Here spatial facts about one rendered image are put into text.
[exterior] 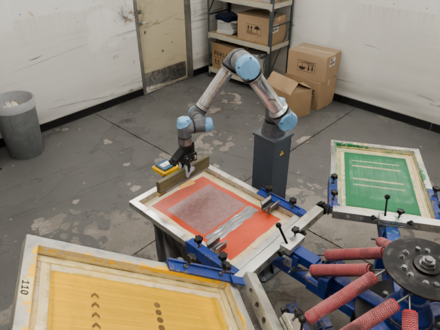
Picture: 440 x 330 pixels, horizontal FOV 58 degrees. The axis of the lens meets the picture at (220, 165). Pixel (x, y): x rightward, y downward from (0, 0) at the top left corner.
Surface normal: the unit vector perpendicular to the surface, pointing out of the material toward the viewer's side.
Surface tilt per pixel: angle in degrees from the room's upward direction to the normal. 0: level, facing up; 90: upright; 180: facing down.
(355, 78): 90
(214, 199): 0
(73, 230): 0
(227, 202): 0
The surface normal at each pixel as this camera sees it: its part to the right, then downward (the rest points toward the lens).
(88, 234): 0.00, -0.84
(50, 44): 0.73, 0.37
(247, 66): 0.21, 0.44
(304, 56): -0.63, 0.40
